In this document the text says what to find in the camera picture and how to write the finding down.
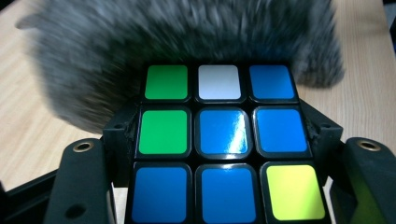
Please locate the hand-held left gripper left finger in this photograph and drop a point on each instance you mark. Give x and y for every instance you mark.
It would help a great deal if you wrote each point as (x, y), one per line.
(121, 149)

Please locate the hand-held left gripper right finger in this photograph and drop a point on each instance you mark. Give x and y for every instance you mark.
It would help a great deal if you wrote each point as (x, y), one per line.
(327, 140)

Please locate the colourful puzzle cube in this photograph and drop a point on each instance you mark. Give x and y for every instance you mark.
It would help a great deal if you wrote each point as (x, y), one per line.
(222, 133)

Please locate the grey fluffy cloth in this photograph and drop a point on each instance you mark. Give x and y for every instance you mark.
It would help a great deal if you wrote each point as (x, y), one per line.
(155, 40)

